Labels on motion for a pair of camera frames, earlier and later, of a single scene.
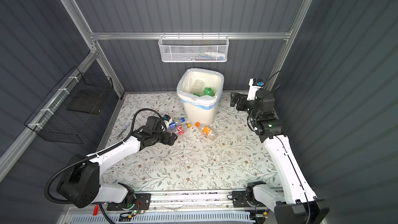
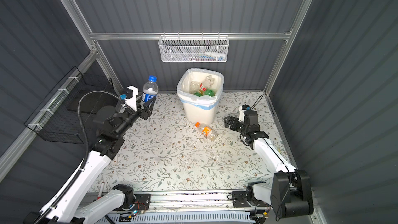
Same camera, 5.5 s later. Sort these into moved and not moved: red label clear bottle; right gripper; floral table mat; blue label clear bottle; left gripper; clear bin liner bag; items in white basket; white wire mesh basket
Moved: right gripper; red label clear bottle; blue label clear bottle; left gripper
Not moved: clear bin liner bag; floral table mat; items in white basket; white wire mesh basket
